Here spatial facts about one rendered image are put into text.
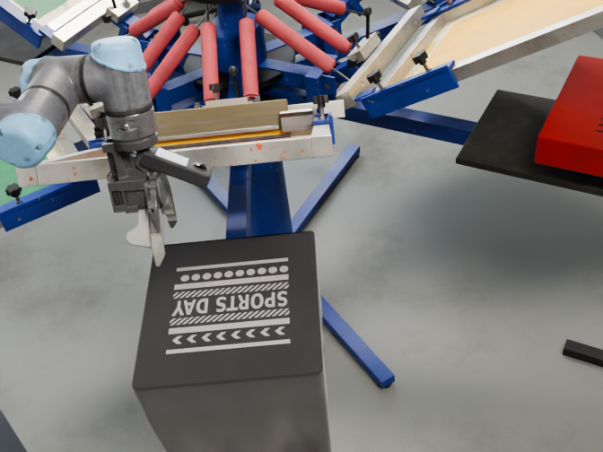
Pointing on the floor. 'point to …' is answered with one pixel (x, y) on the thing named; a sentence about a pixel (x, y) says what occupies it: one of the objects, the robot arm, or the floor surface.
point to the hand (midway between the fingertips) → (170, 246)
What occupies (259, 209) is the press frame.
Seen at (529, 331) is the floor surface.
